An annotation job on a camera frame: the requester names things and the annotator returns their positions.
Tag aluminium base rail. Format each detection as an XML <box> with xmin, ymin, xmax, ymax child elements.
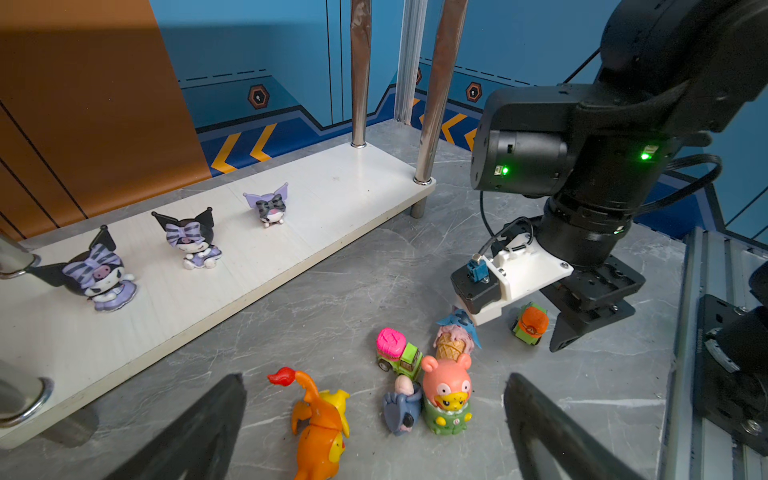
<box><xmin>657</xmin><ymin>229</ymin><xmax>767</xmax><ymax>479</ymax></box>

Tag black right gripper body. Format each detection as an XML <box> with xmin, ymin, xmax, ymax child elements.
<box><xmin>541</xmin><ymin>255</ymin><xmax>646</xmax><ymax>330</ymax></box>

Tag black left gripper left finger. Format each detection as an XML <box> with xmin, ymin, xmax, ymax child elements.
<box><xmin>107</xmin><ymin>373</ymin><xmax>247</xmax><ymax>479</ymax></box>

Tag white two-tier metal shelf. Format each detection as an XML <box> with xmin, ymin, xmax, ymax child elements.
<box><xmin>1</xmin><ymin>1</ymin><xmax>432</xmax><ymax>449</ymax></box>

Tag green truck pink top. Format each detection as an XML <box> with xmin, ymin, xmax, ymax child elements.
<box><xmin>376</xmin><ymin>328</ymin><xmax>423</xmax><ymax>381</ymax></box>

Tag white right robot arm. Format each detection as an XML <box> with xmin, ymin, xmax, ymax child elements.
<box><xmin>451</xmin><ymin>1</ymin><xmax>767</xmax><ymax>351</ymax></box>

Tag purple eared figure toy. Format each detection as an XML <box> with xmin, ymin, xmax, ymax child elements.
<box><xmin>243</xmin><ymin>182</ymin><xmax>289</xmax><ymax>228</ymax></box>

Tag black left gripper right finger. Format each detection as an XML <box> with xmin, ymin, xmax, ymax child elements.
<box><xmin>504</xmin><ymin>373</ymin><xmax>640</xmax><ymax>479</ymax></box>

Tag green truck orange top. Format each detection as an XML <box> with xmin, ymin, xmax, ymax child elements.
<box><xmin>512</xmin><ymin>302</ymin><xmax>549</xmax><ymax>346</ymax></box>

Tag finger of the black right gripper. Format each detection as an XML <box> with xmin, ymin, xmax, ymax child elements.
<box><xmin>549</xmin><ymin>314</ymin><xmax>600</xmax><ymax>353</ymax></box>

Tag orange fox toy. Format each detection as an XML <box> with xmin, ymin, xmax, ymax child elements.
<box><xmin>267</xmin><ymin>367</ymin><xmax>350</xmax><ymax>479</ymax></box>

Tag aluminium corner post right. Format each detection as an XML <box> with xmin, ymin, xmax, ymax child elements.
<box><xmin>394</xmin><ymin>0</ymin><xmax>428</xmax><ymax>125</ymax></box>

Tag pink pig toy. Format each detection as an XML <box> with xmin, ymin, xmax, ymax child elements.
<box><xmin>421</xmin><ymin>353</ymin><xmax>473</xmax><ymax>435</ymax></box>

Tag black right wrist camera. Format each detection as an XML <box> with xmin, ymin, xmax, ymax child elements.
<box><xmin>449</xmin><ymin>233</ymin><xmax>575</xmax><ymax>327</ymax></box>

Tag blue small toy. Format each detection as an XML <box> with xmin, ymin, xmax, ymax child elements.
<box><xmin>433</xmin><ymin>309</ymin><xmax>482</xmax><ymax>361</ymax></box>

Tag grey donkey toy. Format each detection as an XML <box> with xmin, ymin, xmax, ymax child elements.
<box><xmin>382</xmin><ymin>375</ymin><xmax>423</xmax><ymax>436</ymax></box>

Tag black purple kuromi figure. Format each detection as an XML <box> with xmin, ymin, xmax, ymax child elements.
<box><xmin>26</xmin><ymin>225</ymin><xmax>138</xmax><ymax>312</ymax></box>

